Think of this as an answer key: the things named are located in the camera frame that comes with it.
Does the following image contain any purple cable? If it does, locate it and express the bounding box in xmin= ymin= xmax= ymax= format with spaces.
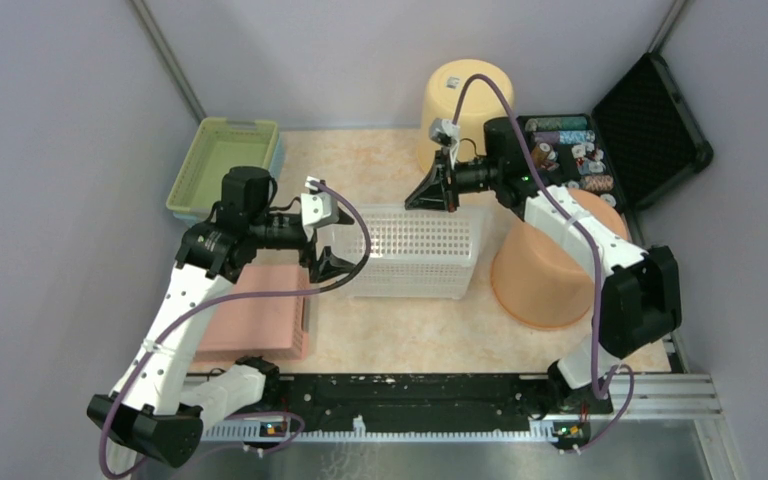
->
xmin=446 ymin=73 xmax=636 ymax=455
xmin=97 ymin=180 xmax=373 ymax=480

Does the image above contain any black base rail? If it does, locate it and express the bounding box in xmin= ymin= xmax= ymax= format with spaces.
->
xmin=203 ymin=373 xmax=722 ymax=452

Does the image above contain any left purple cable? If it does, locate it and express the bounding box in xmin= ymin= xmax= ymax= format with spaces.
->
xmin=97 ymin=180 xmax=373 ymax=480

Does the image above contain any pink plastic basket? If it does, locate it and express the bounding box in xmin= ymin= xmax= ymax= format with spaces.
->
xmin=194 ymin=265 xmax=309 ymax=365

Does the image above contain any blue basket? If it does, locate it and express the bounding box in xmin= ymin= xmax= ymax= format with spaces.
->
xmin=171 ymin=132 xmax=286 ymax=230

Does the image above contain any white mesh plastic basket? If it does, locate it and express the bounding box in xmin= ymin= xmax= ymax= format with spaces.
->
xmin=342 ymin=204 xmax=490 ymax=299

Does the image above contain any brown cylinder in case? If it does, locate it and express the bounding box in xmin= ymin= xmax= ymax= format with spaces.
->
xmin=531 ymin=142 xmax=555 ymax=171

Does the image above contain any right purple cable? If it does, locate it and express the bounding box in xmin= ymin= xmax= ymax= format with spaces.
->
xmin=446 ymin=73 xmax=636 ymax=455

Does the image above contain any black open tool case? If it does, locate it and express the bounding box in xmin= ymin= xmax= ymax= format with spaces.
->
xmin=518 ymin=53 xmax=714 ymax=213

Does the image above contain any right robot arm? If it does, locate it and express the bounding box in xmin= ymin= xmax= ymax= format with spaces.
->
xmin=404 ymin=119 xmax=682 ymax=412

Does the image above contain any orange capybara bucket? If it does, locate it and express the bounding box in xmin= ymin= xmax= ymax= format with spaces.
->
xmin=490 ymin=220 xmax=594 ymax=330

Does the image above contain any yellow capybara bucket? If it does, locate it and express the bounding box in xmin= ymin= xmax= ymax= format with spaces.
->
xmin=417 ymin=59 xmax=515 ymax=173

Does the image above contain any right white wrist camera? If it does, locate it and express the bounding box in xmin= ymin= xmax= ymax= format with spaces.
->
xmin=428 ymin=118 xmax=461 ymax=168

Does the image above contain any green plastic basket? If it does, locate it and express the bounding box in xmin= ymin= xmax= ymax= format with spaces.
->
xmin=166 ymin=117 xmax=281 ymax=221

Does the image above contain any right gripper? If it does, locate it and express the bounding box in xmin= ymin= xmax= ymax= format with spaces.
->
xmin=406 ymin=147 xmax=502 ymax=214

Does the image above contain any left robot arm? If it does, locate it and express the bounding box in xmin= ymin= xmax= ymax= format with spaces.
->
xmin=87 ymin=166 xmax=369 ymax=478

